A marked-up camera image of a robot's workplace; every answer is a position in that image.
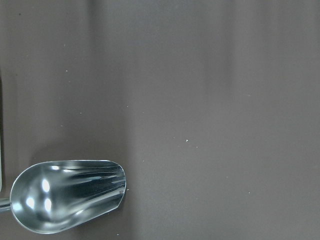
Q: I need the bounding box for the metal ice scoop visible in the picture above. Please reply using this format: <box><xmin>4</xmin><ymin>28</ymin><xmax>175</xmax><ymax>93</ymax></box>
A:
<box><xmin>0</xmin><ymin>160</ymin><xmax>127</xmax><ymax>234</ymax></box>

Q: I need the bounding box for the cream rectangular tray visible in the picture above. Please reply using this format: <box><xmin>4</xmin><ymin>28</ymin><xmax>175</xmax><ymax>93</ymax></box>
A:
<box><xmin>0</xmin><ymin>76</ymin><xmax>3</xmax><ymax>191</ymax></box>

